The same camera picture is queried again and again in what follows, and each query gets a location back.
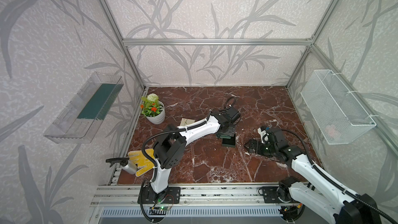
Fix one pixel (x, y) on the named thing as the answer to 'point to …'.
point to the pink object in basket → (332, 131)
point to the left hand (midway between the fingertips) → (227, 131)
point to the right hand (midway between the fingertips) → (249, 145)
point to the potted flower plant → (152, 109)
